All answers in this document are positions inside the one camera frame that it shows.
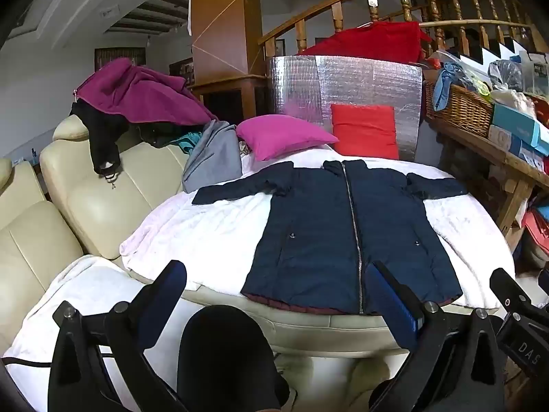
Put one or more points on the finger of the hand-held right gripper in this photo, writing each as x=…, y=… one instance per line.
x=508, y=289

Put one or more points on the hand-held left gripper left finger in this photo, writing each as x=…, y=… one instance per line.
x=165, y=300

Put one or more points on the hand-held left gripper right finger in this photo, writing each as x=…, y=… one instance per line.
x=388, y=304

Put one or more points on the navy blue zip jacket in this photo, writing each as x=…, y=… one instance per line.
x=317, y=240

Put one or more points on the red bag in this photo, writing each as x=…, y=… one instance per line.
x=536, y=231

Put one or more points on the white blanket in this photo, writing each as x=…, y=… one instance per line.
x=206, y=231

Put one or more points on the white towel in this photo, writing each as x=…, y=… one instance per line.
x=85, y=292

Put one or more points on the person's leg in dark trousers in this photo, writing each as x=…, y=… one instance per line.
x=225, y=360

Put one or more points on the cream leather sofa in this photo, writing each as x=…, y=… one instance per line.
x=107, y=206

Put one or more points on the wooden side table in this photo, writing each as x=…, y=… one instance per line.
x=506, y=171

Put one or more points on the white patterned box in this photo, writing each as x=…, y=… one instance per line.
x=506, y=139

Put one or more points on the grey garment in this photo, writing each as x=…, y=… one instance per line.
x=212, y=156

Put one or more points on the teal garment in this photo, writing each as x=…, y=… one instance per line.
x=186, y=141

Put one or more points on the teal box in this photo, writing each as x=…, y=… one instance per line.
x=521, y=126

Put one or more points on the red pillow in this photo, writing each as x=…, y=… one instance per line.
x=364, y=131

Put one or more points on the black garment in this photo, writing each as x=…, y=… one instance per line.
x=101, y=133

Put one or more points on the wicker basket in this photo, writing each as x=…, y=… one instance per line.
x=459, y=105

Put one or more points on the magenta pillow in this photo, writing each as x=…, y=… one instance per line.
x=278, y=135

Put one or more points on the magenta fleece garment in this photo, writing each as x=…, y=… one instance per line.
x=137, y=94

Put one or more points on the clear plastic bag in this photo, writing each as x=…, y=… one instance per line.
x=506, y=75

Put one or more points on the blue cloth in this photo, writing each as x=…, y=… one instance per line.
x=446, y=83

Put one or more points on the silver foil insulation board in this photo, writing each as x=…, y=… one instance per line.
x=360, y=81

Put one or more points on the white staircase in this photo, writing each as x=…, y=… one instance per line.
x=506, y=51

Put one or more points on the red blanket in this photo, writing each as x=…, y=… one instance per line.
x=377, y=43

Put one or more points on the wooden pillar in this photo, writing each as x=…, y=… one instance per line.
x=223, y=30

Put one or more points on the recessed ceiling light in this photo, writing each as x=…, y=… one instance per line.
x=110, y=11

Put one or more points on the wooden stair railing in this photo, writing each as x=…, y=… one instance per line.
x=433, y=4

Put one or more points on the wall picture frame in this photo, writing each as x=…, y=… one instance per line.
x=279, y=46

